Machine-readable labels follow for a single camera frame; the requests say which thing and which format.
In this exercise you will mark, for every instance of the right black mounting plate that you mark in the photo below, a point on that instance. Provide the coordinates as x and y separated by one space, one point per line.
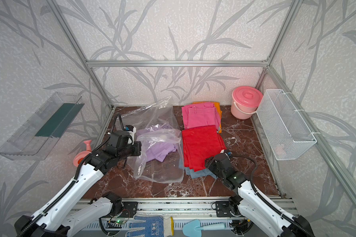
225 209

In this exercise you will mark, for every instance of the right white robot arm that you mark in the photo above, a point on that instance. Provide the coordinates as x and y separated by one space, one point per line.
253 204

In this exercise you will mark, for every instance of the pink watering can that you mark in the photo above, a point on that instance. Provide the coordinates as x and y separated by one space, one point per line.
80 156

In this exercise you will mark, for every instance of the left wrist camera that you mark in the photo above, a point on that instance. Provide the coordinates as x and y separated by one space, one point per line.
131 130

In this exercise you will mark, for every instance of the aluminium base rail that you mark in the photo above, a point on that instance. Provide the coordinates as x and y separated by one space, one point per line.
182 208

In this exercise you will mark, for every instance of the blue towel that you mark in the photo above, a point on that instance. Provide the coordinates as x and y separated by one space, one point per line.
196 174

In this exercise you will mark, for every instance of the pink garment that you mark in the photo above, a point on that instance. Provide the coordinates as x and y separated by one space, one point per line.
196 115

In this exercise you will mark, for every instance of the pink lidded bucket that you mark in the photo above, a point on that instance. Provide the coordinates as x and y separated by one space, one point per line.
245 101

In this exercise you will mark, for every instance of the red garment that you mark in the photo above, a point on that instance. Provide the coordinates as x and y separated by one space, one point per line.
199 144

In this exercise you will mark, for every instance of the clear plastic wall shelf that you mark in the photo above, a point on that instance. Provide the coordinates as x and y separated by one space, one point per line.
35 139

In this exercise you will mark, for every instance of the clear plastic vacuum bag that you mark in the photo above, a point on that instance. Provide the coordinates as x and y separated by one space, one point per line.
144 117

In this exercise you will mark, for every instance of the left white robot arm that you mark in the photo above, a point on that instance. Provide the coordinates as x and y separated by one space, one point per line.
53 219

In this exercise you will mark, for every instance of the orange trousers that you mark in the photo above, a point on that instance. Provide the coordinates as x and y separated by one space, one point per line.
218 109

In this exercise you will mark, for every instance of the white wire mesh basket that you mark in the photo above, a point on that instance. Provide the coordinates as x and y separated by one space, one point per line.
287 133

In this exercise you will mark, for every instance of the lilac garment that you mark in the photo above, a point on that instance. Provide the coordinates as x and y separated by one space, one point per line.
157 150

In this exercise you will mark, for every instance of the light blue toy shovel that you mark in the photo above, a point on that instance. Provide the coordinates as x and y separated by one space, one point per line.
194 228

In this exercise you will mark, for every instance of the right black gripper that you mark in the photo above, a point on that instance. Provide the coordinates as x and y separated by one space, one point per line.
210 162

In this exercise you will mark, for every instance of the blue dotted work glove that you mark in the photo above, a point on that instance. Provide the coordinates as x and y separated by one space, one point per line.
150 226

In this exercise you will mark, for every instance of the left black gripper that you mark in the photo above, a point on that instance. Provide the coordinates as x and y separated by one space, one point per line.
137 146

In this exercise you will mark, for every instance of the black mounting plate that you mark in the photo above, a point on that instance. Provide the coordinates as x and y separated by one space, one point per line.
225 209
128 210

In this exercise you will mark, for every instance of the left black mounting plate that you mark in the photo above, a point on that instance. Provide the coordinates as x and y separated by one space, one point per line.
128 210

